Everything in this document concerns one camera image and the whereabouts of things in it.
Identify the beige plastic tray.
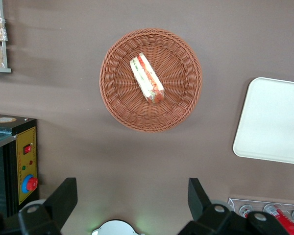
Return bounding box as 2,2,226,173
232,77,294,165

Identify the sandwich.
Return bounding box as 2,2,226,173
129,54,165,105

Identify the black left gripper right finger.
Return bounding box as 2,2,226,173
177,178,290,235

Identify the tray of wrapped pastries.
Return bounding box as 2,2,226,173
0,0,12,73

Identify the red cola bottle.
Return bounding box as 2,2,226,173
263,203,294,235
239,204,256,218

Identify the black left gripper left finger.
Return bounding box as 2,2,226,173
0,177,78,235

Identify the black food warmer yellow panel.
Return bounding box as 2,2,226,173
0,113,40,218

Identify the clear acrylic bottle rack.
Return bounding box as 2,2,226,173
227,197,294,235

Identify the round brown wicker basket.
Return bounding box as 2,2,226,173
99,28,203,133

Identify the red emergency stop button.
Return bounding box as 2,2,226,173
22,174,39,194

